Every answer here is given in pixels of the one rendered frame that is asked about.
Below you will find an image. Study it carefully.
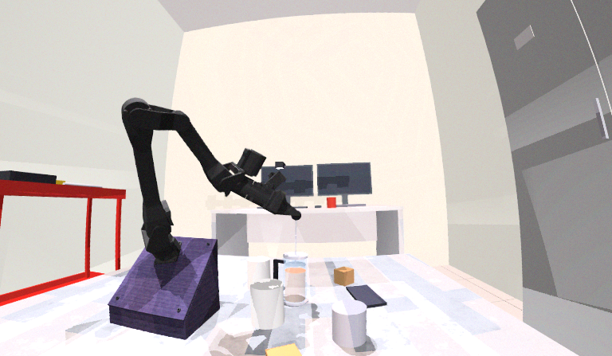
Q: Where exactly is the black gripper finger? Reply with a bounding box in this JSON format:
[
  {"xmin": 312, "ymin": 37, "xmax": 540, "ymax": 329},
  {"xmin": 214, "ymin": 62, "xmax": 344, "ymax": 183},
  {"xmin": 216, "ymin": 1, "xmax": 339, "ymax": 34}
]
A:
[{"xmin": 277, "ymin": 196, "xmax": 300, "ymax": 216}]

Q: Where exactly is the glass french press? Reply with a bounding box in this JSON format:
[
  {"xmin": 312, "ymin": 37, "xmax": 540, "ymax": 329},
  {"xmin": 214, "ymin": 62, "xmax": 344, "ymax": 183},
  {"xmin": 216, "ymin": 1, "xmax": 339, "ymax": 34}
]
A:
[{"xmin": 273, "ymin": 223, "xmax": 308, "ymax": 306}]

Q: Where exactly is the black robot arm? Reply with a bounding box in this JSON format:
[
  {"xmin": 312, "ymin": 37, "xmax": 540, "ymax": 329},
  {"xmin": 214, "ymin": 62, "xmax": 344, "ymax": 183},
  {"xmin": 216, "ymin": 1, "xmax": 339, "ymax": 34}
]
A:
[{"xmin": 121, "ymin": 97, "xmax": 266, "ymax": 264}]

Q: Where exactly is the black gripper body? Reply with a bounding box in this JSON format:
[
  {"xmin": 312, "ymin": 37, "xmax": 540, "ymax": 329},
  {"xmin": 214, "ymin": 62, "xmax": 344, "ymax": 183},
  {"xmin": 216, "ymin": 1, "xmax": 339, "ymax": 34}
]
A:
[{"xmin": 245, "ymin": 181, "xmax": 286, "ymax": 215}]

